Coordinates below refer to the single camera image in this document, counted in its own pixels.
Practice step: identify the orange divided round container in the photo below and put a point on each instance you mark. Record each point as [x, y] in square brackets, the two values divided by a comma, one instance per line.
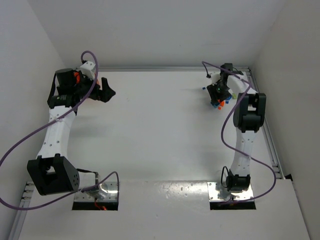
[81, 79]

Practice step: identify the small blue curved lego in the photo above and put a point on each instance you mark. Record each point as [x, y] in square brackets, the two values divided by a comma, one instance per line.
[215, 105]

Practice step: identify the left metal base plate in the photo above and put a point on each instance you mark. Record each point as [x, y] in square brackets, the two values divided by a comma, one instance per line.
[106, 192]

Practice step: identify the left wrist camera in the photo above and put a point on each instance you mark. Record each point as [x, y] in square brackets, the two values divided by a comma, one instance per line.
[89, 69]

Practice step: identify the aluminium table edge rail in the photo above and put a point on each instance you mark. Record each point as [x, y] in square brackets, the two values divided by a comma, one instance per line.
[272, 150]

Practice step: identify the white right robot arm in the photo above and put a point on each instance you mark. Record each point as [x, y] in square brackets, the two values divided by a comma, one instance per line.
[248, 118]

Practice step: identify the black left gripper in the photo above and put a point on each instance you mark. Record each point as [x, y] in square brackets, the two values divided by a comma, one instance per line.
[100, 91]

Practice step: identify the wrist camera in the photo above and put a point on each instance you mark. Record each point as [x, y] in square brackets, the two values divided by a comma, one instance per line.
[214, 77]
[89, 69]

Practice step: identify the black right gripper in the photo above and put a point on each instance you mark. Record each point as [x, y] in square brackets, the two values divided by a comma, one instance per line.
[217, 97]

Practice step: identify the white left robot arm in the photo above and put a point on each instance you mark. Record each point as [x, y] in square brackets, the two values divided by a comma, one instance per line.
[51, 171]

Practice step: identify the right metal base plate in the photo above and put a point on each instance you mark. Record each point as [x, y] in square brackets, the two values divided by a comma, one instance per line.
[219, 194]

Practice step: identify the metal base plate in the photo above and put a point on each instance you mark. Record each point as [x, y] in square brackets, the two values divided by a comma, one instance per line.
[219, 194]
[106, 192]

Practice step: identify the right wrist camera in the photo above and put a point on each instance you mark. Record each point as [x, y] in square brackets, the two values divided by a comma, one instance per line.
[214, 77]

